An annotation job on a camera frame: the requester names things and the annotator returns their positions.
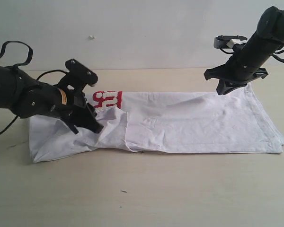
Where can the white t-shirt red lettering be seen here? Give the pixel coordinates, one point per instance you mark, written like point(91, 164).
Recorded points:
point(171, 122)

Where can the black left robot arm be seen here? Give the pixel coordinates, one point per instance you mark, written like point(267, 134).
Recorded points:
point(25, 96)

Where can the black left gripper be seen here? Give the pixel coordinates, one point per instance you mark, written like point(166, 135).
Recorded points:
point(68, 102)

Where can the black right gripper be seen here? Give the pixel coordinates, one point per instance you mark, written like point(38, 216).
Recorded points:
point(237, 73)

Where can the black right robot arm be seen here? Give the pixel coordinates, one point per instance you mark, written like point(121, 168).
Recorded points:
point(247, 55)

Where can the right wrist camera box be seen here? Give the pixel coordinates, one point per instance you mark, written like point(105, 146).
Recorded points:
point(228, 41)

